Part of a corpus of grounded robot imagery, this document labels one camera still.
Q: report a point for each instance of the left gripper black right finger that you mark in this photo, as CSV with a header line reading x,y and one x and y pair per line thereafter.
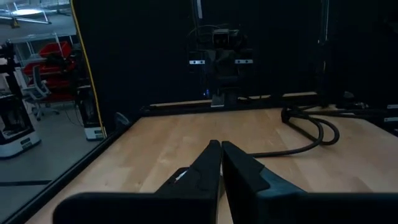
x,y
264,202

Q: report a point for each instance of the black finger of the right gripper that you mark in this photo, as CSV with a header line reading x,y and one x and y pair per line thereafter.
x,y
220,67
230,67

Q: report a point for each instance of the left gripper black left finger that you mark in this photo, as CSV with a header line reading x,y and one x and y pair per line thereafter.
x,y
186,202

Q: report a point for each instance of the black cabinet with white base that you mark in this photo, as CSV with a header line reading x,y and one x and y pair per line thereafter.
x,y
93,132

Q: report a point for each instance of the shelf rack with red bins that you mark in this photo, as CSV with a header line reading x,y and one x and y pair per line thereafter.
x,y
54,49

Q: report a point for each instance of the grey office chair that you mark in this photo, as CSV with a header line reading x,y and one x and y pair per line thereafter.
x,y
38,88

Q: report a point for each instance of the white machine on cart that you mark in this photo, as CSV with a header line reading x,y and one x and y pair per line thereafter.
x,y
18,146

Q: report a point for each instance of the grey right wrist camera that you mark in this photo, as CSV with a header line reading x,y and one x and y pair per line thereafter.
x,y
221,37

